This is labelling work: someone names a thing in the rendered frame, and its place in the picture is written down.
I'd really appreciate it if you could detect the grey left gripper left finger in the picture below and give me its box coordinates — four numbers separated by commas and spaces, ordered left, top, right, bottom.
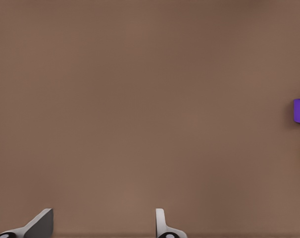
0, 208, 54, 238

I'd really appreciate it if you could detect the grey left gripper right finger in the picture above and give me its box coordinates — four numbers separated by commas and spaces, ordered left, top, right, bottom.
155, 208, 188, 238

